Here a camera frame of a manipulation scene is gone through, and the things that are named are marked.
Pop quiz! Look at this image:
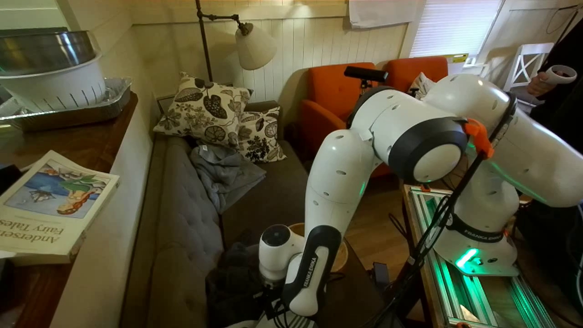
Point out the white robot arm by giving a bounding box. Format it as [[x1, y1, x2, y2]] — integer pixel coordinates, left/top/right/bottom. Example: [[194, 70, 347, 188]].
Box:
[[258, 75, 583, 318]]

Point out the round wooden bowl basket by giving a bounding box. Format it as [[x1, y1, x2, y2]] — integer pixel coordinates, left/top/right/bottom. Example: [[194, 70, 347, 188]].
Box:
[[289, 223, 349, 274]]

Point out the small floral pillow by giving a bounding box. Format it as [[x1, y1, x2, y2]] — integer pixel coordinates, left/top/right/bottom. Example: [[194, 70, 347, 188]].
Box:
[[236, 108, 286, 163]]

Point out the grey blanket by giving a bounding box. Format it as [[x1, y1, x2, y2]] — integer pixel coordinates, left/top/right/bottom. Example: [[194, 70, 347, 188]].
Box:
[[189, 145, 266, 214]]

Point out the orange armchair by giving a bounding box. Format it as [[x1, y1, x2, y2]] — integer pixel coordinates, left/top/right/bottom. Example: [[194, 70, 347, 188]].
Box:
[[296, 57, 448, 167]]

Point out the large floral pillow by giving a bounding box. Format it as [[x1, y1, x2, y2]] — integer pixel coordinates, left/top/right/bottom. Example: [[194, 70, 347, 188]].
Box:
[[154, 75, 251, 147]]

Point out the floor lamp white shade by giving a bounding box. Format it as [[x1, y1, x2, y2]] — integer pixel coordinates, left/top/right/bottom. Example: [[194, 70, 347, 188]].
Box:
[[193, 0, 278, 85]]

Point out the dark brown sofa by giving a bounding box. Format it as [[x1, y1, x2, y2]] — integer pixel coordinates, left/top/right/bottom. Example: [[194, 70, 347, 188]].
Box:
[[118, 97, 389, 328]]

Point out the dark grey cloth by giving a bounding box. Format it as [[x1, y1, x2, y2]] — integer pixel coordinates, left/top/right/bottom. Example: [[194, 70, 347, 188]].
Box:
[[205, 243, 262, 328]]

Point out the metal dish rack tray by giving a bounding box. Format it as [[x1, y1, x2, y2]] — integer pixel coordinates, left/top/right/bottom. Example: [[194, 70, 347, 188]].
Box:
[[0, 79, 129, 132]]

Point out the fairy tales book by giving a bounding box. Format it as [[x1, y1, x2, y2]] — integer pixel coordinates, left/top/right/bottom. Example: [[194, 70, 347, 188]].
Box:
[[0, 152, 118, 265]]

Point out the wooden counter shelf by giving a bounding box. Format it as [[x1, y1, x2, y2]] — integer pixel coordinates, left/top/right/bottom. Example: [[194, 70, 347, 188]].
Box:
[[1, 92, 136, 328]]

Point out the metal pot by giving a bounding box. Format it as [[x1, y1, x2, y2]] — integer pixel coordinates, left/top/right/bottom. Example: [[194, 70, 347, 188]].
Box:
[[0, 28, 98, 77]]

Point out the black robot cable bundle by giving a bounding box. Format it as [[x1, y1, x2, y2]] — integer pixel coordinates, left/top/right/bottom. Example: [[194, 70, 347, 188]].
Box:
[[369, 90, 517, 328]]

